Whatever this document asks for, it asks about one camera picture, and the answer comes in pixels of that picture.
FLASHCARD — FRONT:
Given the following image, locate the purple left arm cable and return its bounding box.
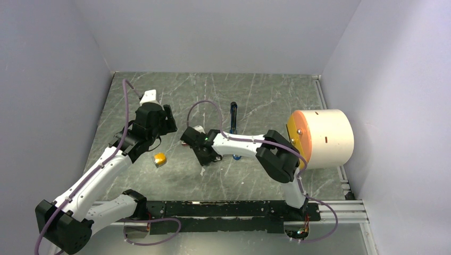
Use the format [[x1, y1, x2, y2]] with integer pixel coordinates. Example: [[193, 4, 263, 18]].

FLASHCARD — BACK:
[[33, 79, 182, 255]]

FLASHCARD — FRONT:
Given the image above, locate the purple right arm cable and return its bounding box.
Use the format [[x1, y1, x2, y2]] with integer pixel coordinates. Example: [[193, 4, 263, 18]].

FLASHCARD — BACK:
[[186, 100, 340, 244]]

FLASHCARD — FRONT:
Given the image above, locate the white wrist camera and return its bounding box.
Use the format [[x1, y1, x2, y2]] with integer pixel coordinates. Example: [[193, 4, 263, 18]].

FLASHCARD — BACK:
[[139, 89, 159, 106], [193, 125, 205, 133]]

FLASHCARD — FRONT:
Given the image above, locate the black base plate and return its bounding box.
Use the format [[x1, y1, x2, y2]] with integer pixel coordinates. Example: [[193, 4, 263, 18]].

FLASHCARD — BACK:
[[137, 200, 321, 235]]

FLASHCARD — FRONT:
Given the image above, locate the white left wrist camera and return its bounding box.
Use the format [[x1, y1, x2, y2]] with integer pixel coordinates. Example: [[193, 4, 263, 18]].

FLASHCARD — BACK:
[[139, 89, 159, 106]]

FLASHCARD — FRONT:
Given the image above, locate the aluminium rail frame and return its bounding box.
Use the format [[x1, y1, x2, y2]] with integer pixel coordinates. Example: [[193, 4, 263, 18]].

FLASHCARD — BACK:
[[47, 75, 379, 255]]

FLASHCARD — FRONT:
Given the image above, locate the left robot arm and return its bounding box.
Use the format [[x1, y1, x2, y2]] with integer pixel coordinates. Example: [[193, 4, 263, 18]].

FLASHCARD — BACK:
[[35, 103, 177, 254]]

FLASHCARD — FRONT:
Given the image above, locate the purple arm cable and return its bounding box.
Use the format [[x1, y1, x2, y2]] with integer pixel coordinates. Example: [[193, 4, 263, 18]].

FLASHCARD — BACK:
[[33, 79, 182, 255], [186, 100, 340, 244]]

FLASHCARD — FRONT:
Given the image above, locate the white cylinder with coloured lid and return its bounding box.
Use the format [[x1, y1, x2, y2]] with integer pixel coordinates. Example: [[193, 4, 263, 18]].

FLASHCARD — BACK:
[[286, 109, 354, 169]]

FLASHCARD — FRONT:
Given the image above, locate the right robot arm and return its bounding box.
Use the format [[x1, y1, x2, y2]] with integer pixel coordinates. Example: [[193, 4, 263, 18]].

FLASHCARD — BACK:
[[180, 126, 308, 220]]

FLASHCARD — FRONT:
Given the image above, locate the yellow capped round object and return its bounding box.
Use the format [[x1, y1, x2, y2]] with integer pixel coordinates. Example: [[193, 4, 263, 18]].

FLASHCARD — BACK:
[[152, 152, 167, 168]]

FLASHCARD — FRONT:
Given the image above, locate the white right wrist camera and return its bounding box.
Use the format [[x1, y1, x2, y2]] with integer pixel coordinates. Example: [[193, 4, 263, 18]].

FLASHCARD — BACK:
[[193, 125, 205, 133]]

